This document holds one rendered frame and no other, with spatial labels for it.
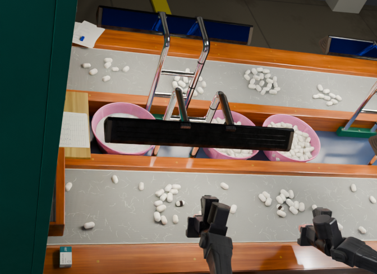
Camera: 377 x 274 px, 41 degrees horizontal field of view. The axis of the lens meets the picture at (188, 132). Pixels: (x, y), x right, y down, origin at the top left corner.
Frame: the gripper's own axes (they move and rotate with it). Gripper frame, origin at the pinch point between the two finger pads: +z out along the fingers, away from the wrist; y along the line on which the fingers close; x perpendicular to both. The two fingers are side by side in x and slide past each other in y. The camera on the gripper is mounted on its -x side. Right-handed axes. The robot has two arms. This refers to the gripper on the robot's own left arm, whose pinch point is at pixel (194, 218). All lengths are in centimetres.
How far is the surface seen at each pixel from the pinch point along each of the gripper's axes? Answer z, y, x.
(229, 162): 29.6, -22.7, -13.7
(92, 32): 84, 28, -61
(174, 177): 26.4, 0.3, -7.6
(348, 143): 52, -91, -21
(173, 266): -3.6, 6.6, 14.8
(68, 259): -3.1, 39.6, 11.8
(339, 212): 15, -65, 2
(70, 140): 33, 39, -19
